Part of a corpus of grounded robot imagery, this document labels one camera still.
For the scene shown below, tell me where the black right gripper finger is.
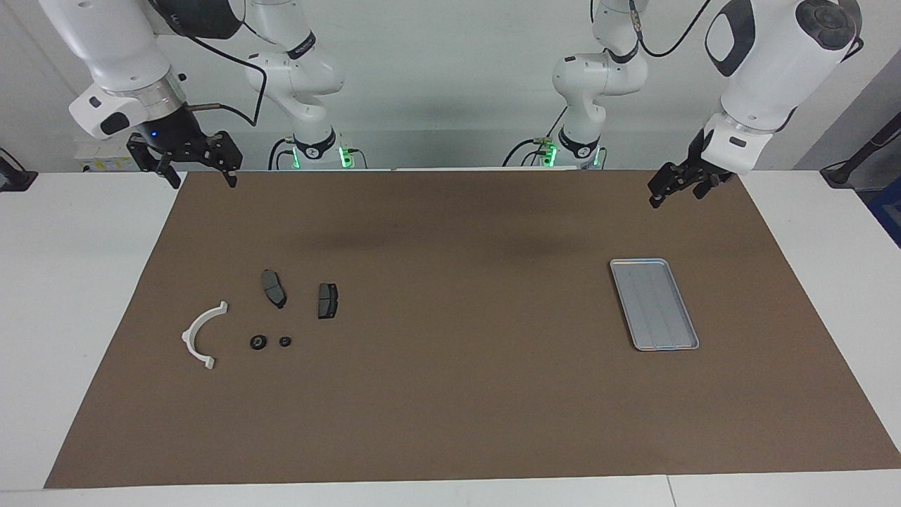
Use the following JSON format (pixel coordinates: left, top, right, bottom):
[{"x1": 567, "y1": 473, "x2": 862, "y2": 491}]
[
  {"x1": 127, "y1": 135, "x2": 181, "y2": 189},
  {"x1": 208, "y1": 131, "x2": 244, "y2": 188}
]

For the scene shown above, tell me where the silver metal tray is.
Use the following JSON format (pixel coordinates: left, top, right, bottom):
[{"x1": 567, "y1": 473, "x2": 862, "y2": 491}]
[{"x1": 610, "y1": 258, "x2": 700, "y2": 351}]

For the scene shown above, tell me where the white box with yellow labels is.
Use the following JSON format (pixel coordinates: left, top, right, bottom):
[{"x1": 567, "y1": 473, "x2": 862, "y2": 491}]
[{"x1": 76, "y1": 139, "x2": 134, "y2": 173}]

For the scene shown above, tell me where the black table clamp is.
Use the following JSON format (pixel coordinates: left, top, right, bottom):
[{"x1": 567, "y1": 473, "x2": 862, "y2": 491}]
[{"x1": 0, "y1": 146, "x2": 38, "y2": 192}]

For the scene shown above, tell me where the black angled stand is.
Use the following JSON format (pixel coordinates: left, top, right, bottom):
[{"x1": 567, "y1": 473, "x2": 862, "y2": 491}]
[{"x1": 820, "y1": 113, "x2": 901, "y2": 189}]

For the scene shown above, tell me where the curved dark brake pad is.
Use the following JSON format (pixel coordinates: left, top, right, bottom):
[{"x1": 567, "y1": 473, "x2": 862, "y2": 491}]
[{"x1": 261, "y1": 269, "x2": 288, "y2": 310}]

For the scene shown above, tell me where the blue crate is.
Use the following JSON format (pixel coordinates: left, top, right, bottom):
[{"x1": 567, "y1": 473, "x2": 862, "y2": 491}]
[{"x1": 867, "y1": 176, "x2": 901, "y2": 249}]

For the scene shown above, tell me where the brown table mat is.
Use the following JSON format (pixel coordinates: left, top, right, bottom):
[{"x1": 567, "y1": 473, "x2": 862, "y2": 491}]
[{"x1": 44, "y1": 169, "x2": 901, "y2": 489}]

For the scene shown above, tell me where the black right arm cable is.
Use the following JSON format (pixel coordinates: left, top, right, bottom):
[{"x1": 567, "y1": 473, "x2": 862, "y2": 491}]
[{"x1": 144, "y1": 0, "x2": 268, "y2": 127}]

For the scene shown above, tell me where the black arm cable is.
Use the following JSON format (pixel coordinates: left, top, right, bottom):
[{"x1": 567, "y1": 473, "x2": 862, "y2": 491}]
[
  {"x1": 629, "y1": 0, "x2": 713, "y2": 57},
  {"x1": 144, "y1": 0, "x2": 268, "y2": 127}
]

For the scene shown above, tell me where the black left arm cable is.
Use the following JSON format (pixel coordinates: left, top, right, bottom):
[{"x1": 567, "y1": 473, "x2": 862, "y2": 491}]
[{"x1": 629, "y1": 0, "x2": 713, "y2": 57}]

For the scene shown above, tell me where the black base cable with connector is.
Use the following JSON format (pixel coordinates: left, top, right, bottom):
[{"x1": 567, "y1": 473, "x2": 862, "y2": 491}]
[{"x1": 502, "y1": 106, "x2": 571, "y2": 168}]

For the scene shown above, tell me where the white curved plastic bracket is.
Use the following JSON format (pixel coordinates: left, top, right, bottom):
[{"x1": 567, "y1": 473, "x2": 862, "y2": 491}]
[{"x1": 182, "y1": 301, "x2": 229, "y2": 370}]

